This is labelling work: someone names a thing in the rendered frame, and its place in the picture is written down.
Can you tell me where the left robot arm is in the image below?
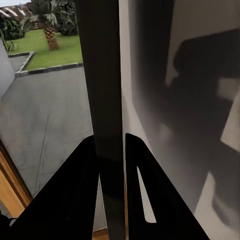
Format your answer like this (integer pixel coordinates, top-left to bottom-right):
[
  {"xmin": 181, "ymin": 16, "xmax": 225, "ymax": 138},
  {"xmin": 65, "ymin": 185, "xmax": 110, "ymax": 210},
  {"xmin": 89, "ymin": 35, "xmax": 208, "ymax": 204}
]
[{"xmin": 0, "ymin": 210, "xmax": 17, "ymax": 239}]

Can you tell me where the poster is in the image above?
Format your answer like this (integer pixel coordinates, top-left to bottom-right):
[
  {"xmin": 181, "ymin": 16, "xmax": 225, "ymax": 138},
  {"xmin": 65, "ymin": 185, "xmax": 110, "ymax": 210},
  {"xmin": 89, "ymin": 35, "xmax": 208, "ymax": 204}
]
[{"xmin": 74, "ymin": 0, "xmax": 126, "ymax": 240}]

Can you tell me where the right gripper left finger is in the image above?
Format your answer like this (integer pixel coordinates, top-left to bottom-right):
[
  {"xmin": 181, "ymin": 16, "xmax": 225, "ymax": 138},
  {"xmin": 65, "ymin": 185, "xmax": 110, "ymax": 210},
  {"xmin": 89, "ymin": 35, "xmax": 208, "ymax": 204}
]
[{"xmin": 0, "ymin": 135, "xmax": 100, "ymax": 240}]

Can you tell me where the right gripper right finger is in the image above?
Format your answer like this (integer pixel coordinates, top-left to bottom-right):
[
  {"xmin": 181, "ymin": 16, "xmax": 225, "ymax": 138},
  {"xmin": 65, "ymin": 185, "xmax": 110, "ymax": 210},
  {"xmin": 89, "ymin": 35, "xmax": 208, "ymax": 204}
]
[{"xmin": 125, "ymin": 132, "xmax": 210, "ymax": 240}]

